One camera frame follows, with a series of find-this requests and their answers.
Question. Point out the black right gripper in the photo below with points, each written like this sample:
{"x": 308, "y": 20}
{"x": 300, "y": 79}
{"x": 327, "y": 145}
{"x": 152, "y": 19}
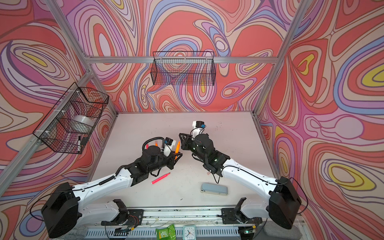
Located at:
{"x": 186, "y": 141}

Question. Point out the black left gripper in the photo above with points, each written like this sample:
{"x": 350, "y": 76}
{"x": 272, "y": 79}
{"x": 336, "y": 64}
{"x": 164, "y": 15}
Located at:
{"x": 172, "y": 157}

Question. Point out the grey pencil case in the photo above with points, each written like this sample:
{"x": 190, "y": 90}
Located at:
{"x": 214, "y": 189}

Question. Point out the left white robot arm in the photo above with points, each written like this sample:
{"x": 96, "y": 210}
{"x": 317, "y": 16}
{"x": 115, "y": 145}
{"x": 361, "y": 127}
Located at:
{"x": 72, "y": 206}

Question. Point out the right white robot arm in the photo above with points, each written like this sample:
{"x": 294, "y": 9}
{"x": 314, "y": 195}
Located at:
{"x": 281, "y": 201}

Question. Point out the green snack packet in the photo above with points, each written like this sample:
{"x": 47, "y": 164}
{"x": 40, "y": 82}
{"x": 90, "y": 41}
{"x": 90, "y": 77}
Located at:
{"x": 168, "y": 233}

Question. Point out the black marker in basket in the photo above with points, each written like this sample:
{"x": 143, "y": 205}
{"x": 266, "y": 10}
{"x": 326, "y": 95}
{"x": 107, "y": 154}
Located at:
{"x": 79, "y": 145}

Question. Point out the small white clock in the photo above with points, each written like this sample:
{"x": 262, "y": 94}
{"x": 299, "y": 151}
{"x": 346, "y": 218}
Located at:
{"x": 189, "y": 232}

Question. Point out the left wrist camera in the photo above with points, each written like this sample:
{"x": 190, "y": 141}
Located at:
{"x": 169, "y": 146}

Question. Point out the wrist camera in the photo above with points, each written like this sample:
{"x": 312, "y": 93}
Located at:
{"x": 198, "y": 128}
{"x": 169, "y": 146}

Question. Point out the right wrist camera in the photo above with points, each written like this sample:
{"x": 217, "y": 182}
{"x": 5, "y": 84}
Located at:
{"x": 198, "y": 128}

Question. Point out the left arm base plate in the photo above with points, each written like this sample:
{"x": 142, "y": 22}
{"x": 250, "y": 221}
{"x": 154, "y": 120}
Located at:
{"x": 130, "y": 218}

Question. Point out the back black wire basket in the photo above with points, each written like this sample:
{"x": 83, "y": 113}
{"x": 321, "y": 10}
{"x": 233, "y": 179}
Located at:
{"x": 183, "y": 68}

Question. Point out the black wire basket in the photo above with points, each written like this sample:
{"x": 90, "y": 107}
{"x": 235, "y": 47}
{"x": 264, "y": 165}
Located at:
{"x": 183, "y": 68}
{"x": 56, "y": 133}

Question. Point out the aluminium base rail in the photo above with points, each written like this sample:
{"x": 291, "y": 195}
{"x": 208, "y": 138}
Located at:
{"x": 208, "y": 227}

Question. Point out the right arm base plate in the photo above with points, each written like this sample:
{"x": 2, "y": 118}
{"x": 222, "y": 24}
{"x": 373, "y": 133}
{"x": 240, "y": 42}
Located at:
{"x": 230, "y": 216}

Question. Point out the left black wire basket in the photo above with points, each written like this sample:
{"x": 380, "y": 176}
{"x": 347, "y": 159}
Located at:
{"x": 56, "y": 133}

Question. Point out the aluminium frame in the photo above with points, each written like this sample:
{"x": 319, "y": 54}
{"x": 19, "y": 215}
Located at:
{"x": 39, "y": 63}

